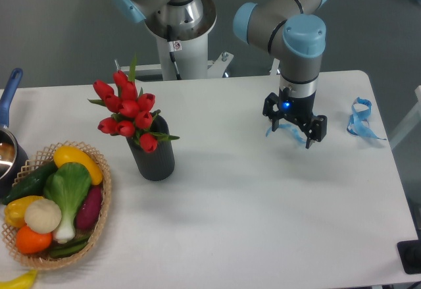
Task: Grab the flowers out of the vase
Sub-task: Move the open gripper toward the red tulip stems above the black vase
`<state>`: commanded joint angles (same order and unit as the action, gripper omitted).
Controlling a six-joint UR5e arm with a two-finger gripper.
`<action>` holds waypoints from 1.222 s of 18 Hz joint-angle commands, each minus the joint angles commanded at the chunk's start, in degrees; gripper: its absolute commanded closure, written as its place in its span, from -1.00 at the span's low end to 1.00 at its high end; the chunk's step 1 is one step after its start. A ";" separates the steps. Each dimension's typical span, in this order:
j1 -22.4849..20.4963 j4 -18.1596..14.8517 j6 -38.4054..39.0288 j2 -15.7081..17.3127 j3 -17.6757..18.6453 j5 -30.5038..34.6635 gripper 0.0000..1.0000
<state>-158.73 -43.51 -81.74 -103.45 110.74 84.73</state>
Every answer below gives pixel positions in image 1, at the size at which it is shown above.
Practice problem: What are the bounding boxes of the yellow bell pepper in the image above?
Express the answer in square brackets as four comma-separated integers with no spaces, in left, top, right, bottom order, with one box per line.
[4,196,43,228]

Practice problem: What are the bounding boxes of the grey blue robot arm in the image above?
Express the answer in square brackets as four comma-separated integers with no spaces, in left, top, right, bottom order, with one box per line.
[112,0,327,145]

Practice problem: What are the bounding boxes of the orange fruit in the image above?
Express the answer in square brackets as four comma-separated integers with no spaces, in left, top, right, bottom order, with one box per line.
[15,225,53,254]

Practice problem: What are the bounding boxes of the curled blue ribbon strip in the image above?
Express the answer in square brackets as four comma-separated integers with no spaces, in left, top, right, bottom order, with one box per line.
[277,123,306,145]

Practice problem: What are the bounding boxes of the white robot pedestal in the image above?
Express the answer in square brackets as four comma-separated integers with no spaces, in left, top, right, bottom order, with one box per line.
[145,0,216,81]

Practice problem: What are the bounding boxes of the purple sweet potato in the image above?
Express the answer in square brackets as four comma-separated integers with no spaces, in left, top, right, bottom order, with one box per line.
[76,186,102,230]

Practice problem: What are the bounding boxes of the dark grey ribbed vase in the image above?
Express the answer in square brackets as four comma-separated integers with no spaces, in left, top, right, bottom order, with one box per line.
[126,115,175,181]

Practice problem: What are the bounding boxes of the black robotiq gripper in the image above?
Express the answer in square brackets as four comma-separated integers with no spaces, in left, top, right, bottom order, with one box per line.
[262,88,328,149]

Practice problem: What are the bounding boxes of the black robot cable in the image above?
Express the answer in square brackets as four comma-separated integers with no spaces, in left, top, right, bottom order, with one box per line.
[166,24,182,80]

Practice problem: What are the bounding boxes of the green bean pods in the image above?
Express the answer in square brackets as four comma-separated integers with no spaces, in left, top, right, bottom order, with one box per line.
[49,235,90,259]

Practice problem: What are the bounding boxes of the blue handled saucepan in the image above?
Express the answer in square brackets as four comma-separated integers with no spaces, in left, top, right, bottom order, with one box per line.
[1,68,28,197]

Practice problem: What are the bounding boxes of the yellow squash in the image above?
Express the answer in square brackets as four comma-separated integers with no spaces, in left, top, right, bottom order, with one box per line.
[53,145,104,186]

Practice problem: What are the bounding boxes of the green bok choy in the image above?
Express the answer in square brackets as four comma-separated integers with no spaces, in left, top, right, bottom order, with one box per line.
[43,162,91,244]

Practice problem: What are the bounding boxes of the dark green cucumber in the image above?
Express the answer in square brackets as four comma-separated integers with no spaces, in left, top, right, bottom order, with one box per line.
[1,161,57,205]

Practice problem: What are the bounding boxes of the tangled blue ribbon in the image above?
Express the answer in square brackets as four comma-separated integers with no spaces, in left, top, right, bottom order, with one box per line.
[347,97,386,140]

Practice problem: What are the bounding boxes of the black device at edge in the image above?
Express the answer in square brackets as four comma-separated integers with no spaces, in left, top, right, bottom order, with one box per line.
[397,240,420,275]

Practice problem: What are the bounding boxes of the red tulip bouquet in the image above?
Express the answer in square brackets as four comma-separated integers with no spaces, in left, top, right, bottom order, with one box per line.
[89,56,180,153]

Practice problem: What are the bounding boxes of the yellow banana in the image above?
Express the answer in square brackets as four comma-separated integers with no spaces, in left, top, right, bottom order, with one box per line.
[1,270,38,289]

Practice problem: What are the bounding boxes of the woven wicker basket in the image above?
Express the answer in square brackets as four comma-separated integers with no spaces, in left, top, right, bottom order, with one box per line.
[1,141,112,271]

